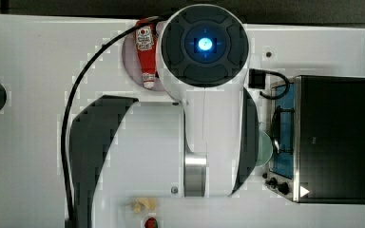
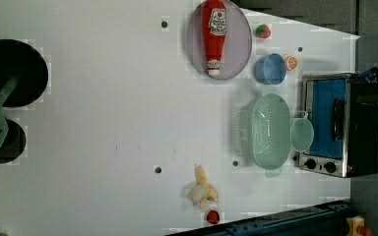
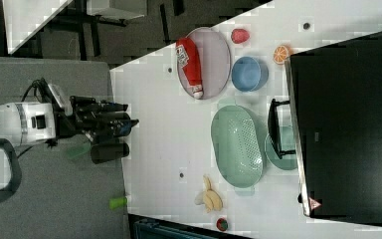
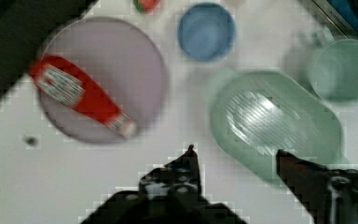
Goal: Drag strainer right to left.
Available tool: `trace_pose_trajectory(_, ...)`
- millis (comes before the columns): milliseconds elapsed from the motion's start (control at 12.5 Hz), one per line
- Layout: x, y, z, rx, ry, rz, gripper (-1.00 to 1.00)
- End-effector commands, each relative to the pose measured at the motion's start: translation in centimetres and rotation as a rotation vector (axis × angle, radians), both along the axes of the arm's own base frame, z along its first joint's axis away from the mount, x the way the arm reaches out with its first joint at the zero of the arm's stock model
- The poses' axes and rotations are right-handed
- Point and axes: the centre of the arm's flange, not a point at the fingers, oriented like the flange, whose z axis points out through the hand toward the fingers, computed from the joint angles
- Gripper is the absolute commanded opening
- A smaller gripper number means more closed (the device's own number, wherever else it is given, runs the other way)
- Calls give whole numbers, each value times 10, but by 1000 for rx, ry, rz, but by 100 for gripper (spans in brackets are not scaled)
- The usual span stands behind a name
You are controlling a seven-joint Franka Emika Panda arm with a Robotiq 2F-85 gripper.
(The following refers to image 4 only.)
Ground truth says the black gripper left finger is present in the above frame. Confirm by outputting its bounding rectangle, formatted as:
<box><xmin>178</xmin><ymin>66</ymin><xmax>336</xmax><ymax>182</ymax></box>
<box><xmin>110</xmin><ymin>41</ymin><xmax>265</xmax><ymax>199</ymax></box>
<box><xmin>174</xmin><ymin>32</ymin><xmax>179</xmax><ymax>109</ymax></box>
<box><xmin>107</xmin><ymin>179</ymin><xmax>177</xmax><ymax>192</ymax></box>
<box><xmin>81</xmin><ymin>146</ymin><xmax>247</xmax><ymax>224</ymax></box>

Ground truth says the red ketchup bottle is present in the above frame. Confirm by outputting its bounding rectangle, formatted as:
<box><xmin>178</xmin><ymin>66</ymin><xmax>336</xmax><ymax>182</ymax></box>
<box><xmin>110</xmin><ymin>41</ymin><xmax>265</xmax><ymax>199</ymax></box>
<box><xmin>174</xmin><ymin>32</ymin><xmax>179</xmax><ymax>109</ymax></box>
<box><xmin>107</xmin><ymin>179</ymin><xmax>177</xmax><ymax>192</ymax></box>
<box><xmin>28</xmin><ymin>54</ymin><xmax>138</xmax><ymax>138</ymax></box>

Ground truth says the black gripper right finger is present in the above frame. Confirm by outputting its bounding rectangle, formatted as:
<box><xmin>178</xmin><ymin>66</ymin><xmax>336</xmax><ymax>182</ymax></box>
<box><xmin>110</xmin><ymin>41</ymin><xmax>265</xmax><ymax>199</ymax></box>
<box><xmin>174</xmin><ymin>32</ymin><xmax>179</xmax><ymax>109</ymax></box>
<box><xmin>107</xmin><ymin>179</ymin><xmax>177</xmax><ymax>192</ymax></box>
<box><xmin>276</xmin><ymin>149</ymin><xmax>358</xmax><ymax>224</ymax></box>

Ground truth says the green mug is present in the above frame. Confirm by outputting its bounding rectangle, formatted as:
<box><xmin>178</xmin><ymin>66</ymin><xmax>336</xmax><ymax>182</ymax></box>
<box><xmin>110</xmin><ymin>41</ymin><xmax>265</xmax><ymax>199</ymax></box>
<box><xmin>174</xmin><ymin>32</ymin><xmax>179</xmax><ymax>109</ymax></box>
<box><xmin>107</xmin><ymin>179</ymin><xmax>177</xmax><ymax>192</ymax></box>
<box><xmin>307</xmin><ymin>39</ymin><xmax>358</xmax><ymax>102</ymax></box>

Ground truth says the grey round plate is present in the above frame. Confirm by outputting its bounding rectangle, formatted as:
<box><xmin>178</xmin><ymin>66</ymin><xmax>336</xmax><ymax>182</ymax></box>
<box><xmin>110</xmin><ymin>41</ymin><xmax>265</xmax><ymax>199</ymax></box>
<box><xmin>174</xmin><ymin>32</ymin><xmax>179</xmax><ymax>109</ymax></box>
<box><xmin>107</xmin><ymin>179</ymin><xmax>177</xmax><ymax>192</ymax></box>
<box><xmin>40</xmin><ymin>17</ymin><xmax>169</xmax><ymax>141</ymax></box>

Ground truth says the toaster oven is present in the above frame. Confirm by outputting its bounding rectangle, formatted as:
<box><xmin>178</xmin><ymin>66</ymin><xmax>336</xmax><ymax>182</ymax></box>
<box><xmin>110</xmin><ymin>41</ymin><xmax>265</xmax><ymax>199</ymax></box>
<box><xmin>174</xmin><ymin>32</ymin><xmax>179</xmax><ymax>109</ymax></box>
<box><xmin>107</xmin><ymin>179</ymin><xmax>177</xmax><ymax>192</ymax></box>
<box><xmin>297</xmin><ymin>0</ymin><xmax>358</xmax><ymax>37</ymax></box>

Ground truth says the toy strawberry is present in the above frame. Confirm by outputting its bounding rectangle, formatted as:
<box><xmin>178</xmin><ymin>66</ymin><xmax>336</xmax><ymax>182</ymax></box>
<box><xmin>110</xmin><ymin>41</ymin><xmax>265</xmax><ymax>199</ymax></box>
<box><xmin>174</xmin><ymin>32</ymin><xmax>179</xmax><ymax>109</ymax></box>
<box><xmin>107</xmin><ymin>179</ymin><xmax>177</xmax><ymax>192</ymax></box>
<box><xmin>132</xmin><ymin>0</ymin><xmax>160</xmax><ymax>14</ymax></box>

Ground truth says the green plastic strainer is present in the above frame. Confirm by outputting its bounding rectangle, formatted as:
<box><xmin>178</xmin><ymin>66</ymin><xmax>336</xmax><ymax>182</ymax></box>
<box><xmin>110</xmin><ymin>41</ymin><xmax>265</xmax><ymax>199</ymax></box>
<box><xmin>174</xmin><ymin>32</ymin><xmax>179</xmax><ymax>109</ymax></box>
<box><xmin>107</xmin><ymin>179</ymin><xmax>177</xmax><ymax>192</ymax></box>
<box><xmin>207</xmin><ymin>69</ymin><xmax>342</xmax><ymax>185</ymax></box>

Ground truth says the blue bowl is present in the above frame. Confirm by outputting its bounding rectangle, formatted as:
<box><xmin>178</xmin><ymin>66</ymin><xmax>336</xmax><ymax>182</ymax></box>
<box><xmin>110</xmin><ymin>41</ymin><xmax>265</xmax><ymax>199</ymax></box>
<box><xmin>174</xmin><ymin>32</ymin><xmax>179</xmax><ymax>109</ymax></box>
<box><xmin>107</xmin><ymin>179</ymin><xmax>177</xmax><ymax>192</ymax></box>
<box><xmin>176</xmin><ymin>2</ymin><xmax>236</xmax><ymax>63</ymax></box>

